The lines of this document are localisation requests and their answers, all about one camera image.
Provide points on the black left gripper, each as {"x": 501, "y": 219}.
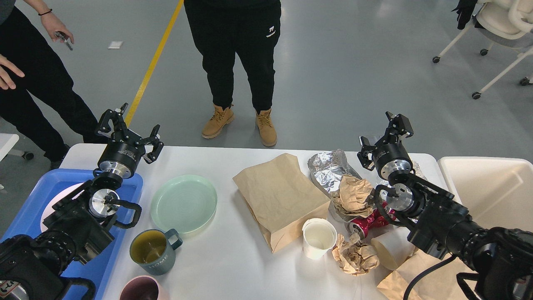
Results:
{"x": 118, "y": 157}

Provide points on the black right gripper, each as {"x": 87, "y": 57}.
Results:
{"x": 390, "y": 156}

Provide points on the green plate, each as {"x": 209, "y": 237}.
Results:
{"x": 186, "y": 203}

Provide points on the blue-grey HOME mug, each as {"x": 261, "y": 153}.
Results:
{"x": 154, "y": 250}

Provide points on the pink mug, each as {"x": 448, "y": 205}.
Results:
{"x": 144, "y": 288}

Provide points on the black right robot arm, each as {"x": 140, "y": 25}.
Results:
{"x": 501, "y": 259}

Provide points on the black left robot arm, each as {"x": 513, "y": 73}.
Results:
{"x": 78, "y": 229}

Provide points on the crumpled aluminium foil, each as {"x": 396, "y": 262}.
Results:
{"x": 328, "y": 168}

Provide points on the crumpled brown paper upper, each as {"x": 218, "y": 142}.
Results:
{"x": 352, "y": 197}

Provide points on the crumpled brown paper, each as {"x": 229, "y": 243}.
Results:
{"x": 352, "y": 197}
{"x": 353, "y": 256}

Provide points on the crushed red can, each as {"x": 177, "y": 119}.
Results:
{"x": 361, "y": 225}

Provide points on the white paper cup upright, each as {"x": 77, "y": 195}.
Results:
{"x": 319, "y": 236}

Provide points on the brown paper bag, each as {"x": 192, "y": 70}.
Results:
{"x": 281, "y": 198}
{"x": 438, "y": 285}

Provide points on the crumpled brown paper lower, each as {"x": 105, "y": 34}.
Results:
{"x": 353, "y": 256}

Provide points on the white plastic bin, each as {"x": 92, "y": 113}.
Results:
{"x": 498, "y": 192}

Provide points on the person in black left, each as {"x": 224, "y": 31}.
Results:
{"x": 30, "y": 69}

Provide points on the white side table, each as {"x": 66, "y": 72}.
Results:
{"x": 7, "y": 143}

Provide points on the person in tan boots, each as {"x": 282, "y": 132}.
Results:
{"x": 224, "y": 30}

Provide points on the brown paper bag lower right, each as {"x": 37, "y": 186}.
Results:
{"x": 438, "y": 285}

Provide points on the white office chair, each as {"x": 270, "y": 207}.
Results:
{"x": 507, "y": 23}

